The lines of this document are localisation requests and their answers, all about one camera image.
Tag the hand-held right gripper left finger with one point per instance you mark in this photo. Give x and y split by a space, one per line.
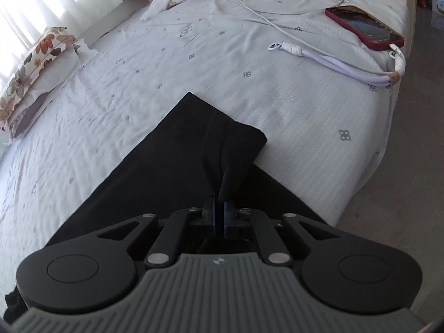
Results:
211 215

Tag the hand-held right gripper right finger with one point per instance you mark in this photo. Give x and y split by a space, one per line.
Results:
229 216

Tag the black pants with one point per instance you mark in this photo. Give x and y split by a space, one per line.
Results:
156 166

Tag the bed with patterned white sheet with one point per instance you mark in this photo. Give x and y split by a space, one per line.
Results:
138 86

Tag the purple patterned pillow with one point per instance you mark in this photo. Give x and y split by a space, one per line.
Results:
31 114

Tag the white pillow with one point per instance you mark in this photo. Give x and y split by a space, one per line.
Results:
59 69

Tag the red-cased smartphone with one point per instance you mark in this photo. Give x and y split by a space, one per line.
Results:
367 27

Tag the floral pillow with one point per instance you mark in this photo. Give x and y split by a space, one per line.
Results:
31 62

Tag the white sheer curtain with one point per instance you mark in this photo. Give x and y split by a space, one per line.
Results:
41 0

